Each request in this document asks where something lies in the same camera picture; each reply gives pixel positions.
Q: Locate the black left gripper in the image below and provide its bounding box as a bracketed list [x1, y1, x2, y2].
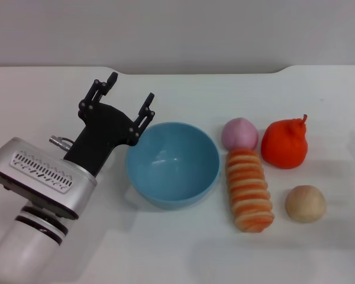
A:
[63, 72, 156, 179]

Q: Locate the blue bowl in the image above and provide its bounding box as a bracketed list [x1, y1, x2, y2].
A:
[124, 122, 220, 211]

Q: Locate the orange toy fruit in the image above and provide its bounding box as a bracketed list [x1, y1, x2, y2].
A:
[260, 114, 309, 170]

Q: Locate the pink toy peach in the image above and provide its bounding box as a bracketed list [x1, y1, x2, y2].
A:
[221, 117, 259, 151]

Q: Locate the orange striped toy bread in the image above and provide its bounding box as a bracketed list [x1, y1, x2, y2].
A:
[225, 148, 275, 234]

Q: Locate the beige toy bun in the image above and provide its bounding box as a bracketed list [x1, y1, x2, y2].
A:
[285, 185, 327, 223]

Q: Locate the left gripper cable with connector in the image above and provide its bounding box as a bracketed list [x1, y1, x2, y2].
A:
[49, 135, 77, 152]

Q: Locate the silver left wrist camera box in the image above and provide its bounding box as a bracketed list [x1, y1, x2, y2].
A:
[0, 137, 98, 220]

